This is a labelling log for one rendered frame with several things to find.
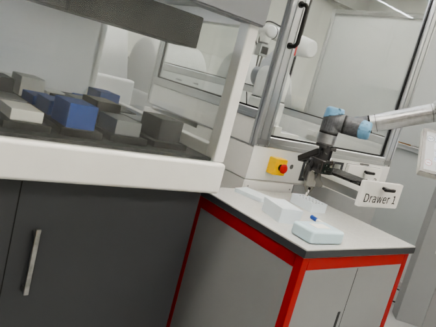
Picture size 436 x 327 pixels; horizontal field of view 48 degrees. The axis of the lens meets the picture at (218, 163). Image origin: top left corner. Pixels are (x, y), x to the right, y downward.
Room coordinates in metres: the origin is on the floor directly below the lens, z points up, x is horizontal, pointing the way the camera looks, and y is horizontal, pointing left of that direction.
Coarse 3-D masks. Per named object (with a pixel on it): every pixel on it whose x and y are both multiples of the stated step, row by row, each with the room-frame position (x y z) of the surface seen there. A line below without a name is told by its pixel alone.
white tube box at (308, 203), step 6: (294, 198) 1.96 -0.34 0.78; (300, 198) 1.93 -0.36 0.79; (306, 198) 1.96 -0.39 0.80; (312, 198) 1.99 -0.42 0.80; (300, 204) 1.92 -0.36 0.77; (306, 204) 1.90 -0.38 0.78; (312, 204) 1.87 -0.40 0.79; (318, 204) 1.89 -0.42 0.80; (324, 204) 1.91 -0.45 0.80; (312, 210) 1.88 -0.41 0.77; (318, 210) 1.90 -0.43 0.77; (324, 210) 1.92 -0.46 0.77
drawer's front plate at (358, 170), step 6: (348, 168) 2.40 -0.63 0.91; (354, 168) 2.42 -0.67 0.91; (360, 168) 2.45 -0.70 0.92; (366, 168) 2.49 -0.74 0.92; (372, 168) 2.52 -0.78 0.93; (354, 174) 2.43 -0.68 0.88; (360, 174) 2.46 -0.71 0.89; (366, 174) 2.50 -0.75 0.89; (378, 174) 2.56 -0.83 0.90; (378, 180) 2.58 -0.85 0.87
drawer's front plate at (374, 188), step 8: (368, 184) 1.96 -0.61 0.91; (376, 184) 2.00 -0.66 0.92; (384, 184) 2.04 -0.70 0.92; (392, 184) 2.07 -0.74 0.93; (400, 184) 2.13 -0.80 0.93; (360, 192) 1.95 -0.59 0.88; (368, 192) 1.97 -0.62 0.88; (376, 192) 2.01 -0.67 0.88; (384, 192) 2.05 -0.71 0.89; (400, 192) 2.13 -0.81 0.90; (360, 200) 1.95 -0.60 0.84; (368, 200) 1.99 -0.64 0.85; (376, 200) 2.02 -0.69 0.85; (384, 200) 2.06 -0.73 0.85; (392, 200) 2.10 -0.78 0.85
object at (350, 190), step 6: (336, 168) 2.39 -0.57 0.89; (324, 180) 2.12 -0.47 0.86; (330, 180) 2.09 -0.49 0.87; (336, 180) 2.07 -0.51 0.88; (342, 180) 2.05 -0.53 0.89; (324, 186) 2.11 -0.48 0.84; (330, 186) 2.09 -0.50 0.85; (336, 186) 2.06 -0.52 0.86; (342, 186) 2.04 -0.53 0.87; (348, 186) 2.02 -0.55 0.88; (354, 186) 2.00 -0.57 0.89; (342, 192) 2.04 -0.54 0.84; (348, 192) 2.01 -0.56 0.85; (354, 192) 1.99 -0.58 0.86; (354, 198) 1.98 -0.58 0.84
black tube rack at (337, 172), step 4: (332, 172) 2.16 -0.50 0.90; (336, 172) 2.19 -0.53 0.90; (340, 172) 2.23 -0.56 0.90; (344, 172) 2.27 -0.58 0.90; (340, 176) 2.11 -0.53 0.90; (344, 176) 2.11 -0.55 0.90; (348, 176) 2.15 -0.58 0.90; (352, 176) 2.18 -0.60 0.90; (356, 176) 2.22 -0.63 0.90; (348, 180) 2.24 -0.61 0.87; (356, 184) 2.18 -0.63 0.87; (360, 184) 2.13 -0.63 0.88
